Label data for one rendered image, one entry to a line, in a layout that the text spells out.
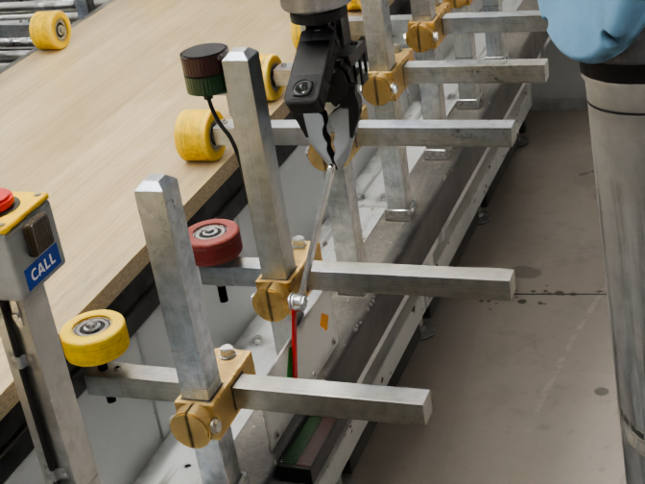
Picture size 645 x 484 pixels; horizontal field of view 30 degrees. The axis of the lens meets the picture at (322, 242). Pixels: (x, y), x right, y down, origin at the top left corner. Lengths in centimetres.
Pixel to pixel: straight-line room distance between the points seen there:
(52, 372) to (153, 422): 63
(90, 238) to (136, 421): 26
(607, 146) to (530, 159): 310
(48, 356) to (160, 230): 25
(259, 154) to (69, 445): 51
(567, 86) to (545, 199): 69
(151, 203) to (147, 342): 45
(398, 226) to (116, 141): 50
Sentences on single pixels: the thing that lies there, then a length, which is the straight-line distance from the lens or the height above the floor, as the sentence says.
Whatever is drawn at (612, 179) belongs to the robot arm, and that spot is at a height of 125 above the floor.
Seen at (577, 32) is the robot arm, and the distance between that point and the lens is 82.
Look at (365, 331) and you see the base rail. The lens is 180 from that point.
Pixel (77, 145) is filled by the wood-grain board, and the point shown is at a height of 90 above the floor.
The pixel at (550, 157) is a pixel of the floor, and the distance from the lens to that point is 396.
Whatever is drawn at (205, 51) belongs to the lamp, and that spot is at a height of 118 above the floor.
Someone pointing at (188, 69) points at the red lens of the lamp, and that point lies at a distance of 148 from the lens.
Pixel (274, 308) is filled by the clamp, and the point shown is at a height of 84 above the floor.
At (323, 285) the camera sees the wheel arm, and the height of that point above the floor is 84.
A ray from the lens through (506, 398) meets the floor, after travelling 281.
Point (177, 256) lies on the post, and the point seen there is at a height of 104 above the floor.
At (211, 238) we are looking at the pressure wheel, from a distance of 163.
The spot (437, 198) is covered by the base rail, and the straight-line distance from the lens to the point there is 214.
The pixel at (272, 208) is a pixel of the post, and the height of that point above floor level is 97.
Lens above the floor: 161
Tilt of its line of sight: 27 degrees down
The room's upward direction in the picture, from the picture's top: 9 degrees counter-clockwise
